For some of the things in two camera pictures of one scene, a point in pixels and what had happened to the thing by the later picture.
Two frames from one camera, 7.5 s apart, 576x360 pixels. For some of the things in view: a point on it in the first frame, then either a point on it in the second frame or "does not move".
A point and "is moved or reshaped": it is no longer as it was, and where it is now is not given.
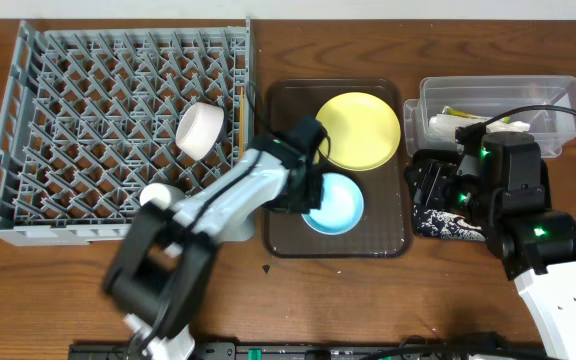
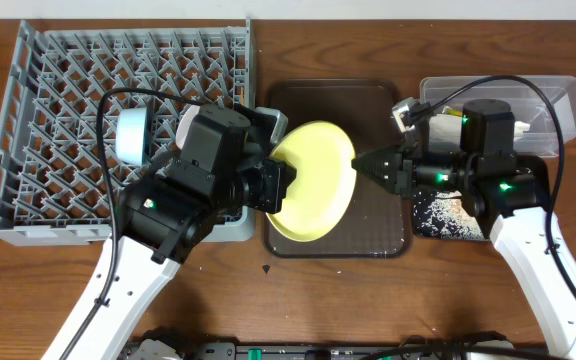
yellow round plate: x=360 y=131 -> x=324 y=189
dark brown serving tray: x=385 y=227 does not move
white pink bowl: x=198 y=125 is moved or reshaped
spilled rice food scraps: x=439 y=224 does not move
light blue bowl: x=341 y=207 -> x=131 y=128
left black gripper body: x=297 y=198 -> x=275 y=185
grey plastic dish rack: x=89 y=117 does not move
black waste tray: x=428 y=224 does not move
